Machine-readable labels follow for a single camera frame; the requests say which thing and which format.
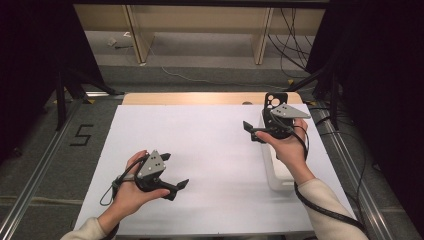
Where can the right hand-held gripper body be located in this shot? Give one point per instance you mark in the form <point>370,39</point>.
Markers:
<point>290,112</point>

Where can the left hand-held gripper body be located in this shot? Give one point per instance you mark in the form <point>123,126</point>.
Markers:
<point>151,166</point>

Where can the white plastic bin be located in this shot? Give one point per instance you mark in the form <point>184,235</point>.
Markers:
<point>278,180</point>

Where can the person's left hand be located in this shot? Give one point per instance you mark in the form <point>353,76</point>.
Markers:
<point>130,200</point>

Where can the person's right hand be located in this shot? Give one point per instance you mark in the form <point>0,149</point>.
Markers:
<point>291,153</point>

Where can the dark round table grommet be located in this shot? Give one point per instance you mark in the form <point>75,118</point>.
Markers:
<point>247,103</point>

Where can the white paper sheet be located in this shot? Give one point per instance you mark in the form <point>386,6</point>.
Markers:
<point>200,150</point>

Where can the black metal stand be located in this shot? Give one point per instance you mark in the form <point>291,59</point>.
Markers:
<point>60,100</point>
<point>334,100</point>

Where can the black curtain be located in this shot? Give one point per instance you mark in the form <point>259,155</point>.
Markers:
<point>26,50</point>
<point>383,83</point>

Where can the wooden shelf unit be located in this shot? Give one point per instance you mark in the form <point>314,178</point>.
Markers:
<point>200,18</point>

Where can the white paper scrap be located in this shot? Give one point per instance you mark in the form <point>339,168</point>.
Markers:
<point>111,41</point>

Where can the aluminium floor rail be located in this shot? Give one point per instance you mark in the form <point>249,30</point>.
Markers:
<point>33,180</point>
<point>363,196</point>

